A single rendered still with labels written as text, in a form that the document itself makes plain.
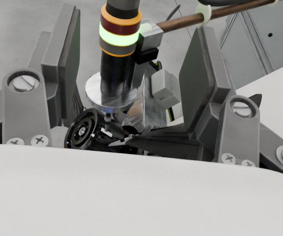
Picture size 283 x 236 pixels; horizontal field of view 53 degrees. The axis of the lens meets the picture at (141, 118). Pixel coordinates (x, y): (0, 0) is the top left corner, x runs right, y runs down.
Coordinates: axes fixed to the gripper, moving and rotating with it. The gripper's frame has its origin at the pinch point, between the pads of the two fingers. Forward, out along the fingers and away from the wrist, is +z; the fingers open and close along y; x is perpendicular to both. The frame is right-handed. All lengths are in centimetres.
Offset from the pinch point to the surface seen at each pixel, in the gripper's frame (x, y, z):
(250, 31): -67, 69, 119
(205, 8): -10.3, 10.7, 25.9
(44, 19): -165, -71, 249
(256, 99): -23.0, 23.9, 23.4
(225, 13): -11.6, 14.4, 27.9
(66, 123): -69, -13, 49
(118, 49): -11.5, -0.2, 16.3
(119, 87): -18.1, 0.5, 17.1
